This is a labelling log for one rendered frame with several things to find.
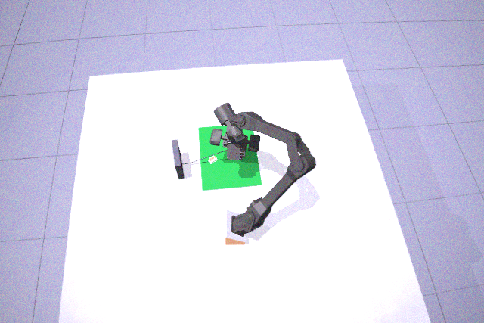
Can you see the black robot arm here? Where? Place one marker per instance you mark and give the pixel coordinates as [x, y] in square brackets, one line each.
[300, 165]

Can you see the green circuit board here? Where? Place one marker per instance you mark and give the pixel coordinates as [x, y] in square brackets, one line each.
[218, 172]

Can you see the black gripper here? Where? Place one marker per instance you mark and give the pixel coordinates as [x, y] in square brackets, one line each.
[216, 137]

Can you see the black cooling fan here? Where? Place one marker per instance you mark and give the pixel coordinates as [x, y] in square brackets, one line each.
[177, 158]

